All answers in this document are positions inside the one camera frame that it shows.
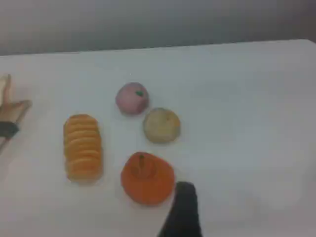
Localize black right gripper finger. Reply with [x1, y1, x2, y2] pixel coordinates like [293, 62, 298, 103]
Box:
[157, 181, 202, 237]

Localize round beige egg yolk pastry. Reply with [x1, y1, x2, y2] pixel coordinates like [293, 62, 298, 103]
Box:
[143, 107, 181, 144]

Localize white canvas handbag green handles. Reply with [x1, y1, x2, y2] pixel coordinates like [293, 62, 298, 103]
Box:
[0, 74, 33, 154]

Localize orange persimmon shaped toy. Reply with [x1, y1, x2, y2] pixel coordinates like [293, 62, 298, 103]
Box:
[120, 151, 175, 206]

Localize ridged golden bread roll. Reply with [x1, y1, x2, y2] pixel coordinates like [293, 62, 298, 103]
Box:
[63, 113, 104, 183]

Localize pink peach shaped bun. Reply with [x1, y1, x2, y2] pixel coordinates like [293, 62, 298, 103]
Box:
[115, 82, 151, 116]

